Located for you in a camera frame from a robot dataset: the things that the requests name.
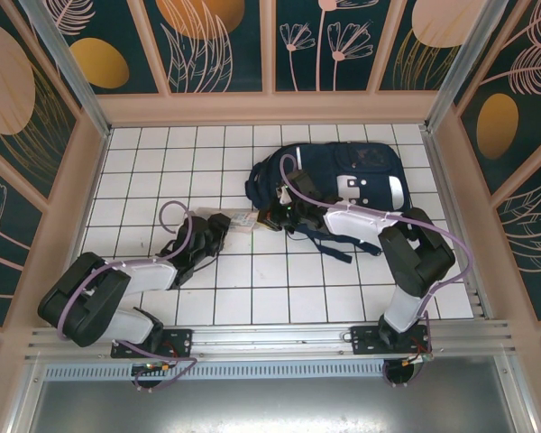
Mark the navy blue backpack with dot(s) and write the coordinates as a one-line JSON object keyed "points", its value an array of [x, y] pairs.
{"points": [[324, 162]]}

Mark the grey metal sheet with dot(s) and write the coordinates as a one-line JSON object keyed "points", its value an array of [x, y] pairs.
{"points": [[275, 406]]}

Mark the aluminium corner post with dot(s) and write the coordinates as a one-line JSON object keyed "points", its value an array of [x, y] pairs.
{"points": [[72, 76], [460, 67]]}

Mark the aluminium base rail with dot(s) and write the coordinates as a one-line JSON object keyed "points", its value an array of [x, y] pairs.
{"points": [[275, 336]]}

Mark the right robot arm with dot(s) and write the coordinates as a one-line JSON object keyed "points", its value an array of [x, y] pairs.
{"points": [[356, 223]]}

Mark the aluminium side rail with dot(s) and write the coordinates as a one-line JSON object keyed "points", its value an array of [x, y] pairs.
{"points": [[460, 203]]}

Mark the blue white stationery packet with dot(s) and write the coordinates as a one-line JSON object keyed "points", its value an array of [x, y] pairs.
{"points": [[241, 221]]}

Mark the perforated metal strip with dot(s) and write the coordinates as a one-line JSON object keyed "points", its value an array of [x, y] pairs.
{"points": [[275, 371]]}

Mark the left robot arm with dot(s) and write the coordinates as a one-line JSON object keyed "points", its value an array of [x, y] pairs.
{"points": [[149, 275]]}

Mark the small controller board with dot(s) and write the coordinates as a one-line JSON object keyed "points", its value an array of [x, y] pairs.
{"points": [[417, 359], [158, 367]]}

